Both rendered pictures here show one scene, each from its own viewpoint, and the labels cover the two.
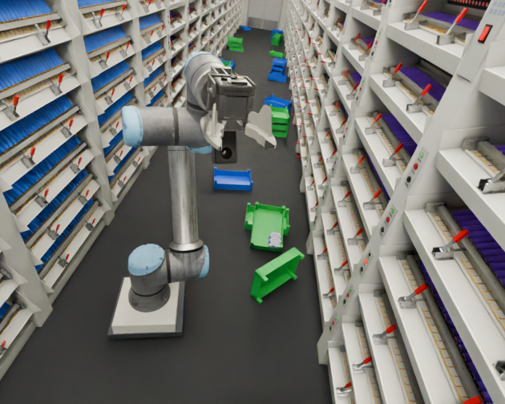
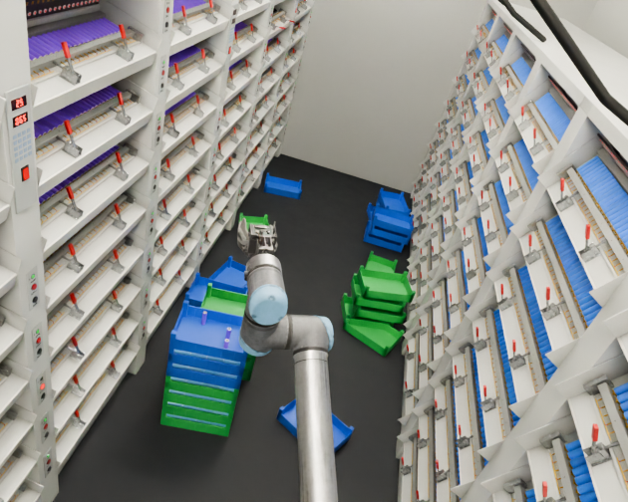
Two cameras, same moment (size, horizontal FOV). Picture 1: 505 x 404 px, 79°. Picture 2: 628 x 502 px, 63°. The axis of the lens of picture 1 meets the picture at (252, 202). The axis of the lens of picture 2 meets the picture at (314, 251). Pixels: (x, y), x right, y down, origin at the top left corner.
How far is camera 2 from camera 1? 1.79 m
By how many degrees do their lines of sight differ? 110
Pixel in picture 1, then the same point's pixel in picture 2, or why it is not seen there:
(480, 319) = (103, 239)
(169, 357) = not seen: outside the picture
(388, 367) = (89, 340)
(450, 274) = (86, 259)
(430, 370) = (105, 284)
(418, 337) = (93, 297)
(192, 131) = not seen: hidden behind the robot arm
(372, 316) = (63, 374)
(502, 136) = not seen: outside the picture
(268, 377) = (131, 489)
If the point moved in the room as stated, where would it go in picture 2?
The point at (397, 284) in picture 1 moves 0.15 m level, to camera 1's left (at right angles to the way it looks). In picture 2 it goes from (64, 329) to (108, 344)
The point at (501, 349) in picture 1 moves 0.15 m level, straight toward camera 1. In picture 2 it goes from (110, 230) to (156, 230)
